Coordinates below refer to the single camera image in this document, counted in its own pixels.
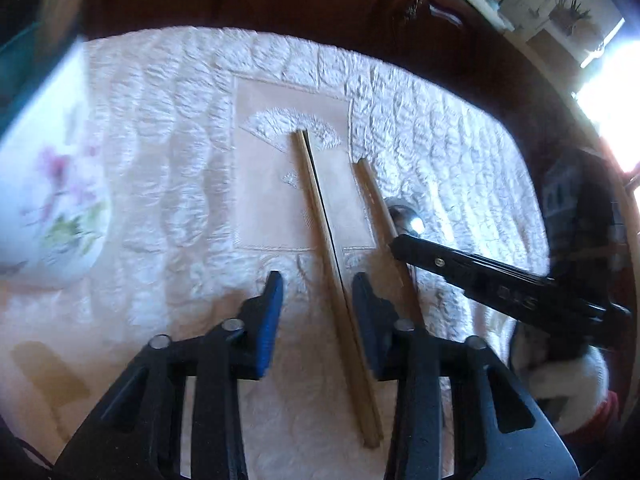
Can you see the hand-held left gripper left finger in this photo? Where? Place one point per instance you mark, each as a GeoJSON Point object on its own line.
{"type": "Point", "coordinates": [270, 320]}

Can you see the stone countertop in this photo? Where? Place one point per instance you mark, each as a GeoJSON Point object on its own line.
{"type": "Point", "coordinates": [500, 17]}

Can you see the white floral ceramic bowl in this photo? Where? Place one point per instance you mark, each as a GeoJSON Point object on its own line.
{"type": "Point", "coordinates": [60, 210]}

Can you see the wooden chopstick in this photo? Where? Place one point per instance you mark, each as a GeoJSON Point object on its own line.
{"type": "Point", "coordinates": [369, 402]}
{"type": "Point", "coordinates": [380, 215]}
{"type": "Point", "coordinates": [352, 400]}

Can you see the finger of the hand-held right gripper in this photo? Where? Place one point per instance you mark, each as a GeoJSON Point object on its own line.
{"type": "Point", "coordinates": [475, 275]}

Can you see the dark wooden base cabinets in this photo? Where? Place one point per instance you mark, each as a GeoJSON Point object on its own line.
{"type": "Point", "coordinates": [325, 0]}

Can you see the silver spoon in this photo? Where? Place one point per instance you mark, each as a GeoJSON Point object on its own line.
{"type": "Point", "coordinates": [407, 217]}

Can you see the window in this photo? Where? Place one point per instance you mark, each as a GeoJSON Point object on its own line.
{"type": "Point", "coordinates": [615, 85]}

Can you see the white quilted tablecloth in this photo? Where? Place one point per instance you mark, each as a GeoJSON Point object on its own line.
{"type": "Point", "coordinates": [175, 185]}

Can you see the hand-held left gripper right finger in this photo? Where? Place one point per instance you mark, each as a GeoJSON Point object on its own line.
{"type": "Point", "coordinates": [365, 320]}

